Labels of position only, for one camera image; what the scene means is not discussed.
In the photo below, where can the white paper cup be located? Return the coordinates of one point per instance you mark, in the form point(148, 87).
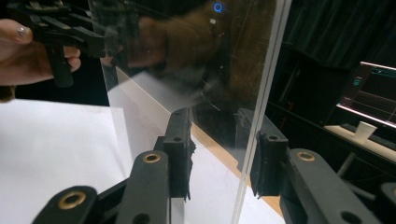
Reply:
point(364, 130)

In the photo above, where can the clear acrylic sheet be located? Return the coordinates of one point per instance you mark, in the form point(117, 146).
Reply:
point(218, 77)

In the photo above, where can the monitor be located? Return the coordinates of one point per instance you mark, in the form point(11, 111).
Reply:
point(370, 93)

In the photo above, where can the white paper sheet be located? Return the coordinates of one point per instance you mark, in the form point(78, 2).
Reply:
point(56, 149)

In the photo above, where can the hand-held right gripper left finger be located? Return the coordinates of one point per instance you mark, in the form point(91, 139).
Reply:
point(179, 155)

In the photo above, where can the dark curtain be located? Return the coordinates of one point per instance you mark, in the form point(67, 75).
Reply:
point(336, 28)

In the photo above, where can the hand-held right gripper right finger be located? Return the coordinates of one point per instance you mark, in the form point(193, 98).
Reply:
point(269, 165)

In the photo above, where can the white desk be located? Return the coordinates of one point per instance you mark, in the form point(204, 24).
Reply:
point(383, 149)

